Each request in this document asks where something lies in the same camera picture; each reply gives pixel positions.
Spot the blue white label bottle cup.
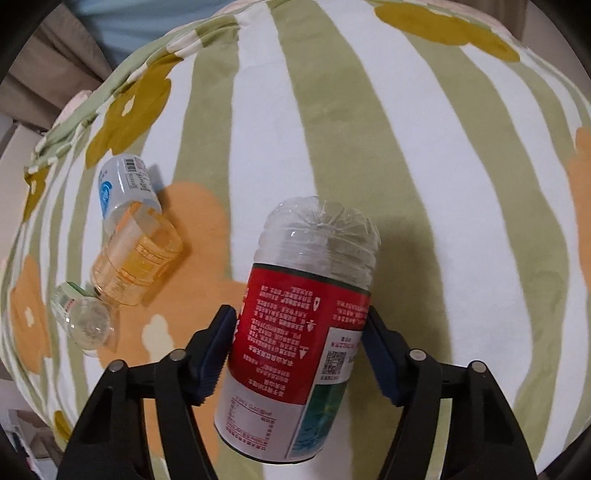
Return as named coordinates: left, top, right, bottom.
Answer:
left=98, top=154, right=162, bottom=236

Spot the red label plastic bottle cup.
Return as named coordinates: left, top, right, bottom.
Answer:
left=214, top=197, right=380, bottom=464

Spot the green label clear bottle cup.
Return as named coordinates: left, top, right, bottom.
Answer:
left=50, top=281, right=113, bottom=351

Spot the left beige curtain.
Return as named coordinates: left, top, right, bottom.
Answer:
left=1, top=4, right=112, bottom=130

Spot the blue window cloth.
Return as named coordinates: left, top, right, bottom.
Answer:
left=65, top=0, right=231, bottom=67

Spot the green striped floral blanket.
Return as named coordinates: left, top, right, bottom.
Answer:
left=1, top=1, right=590, bottom=471

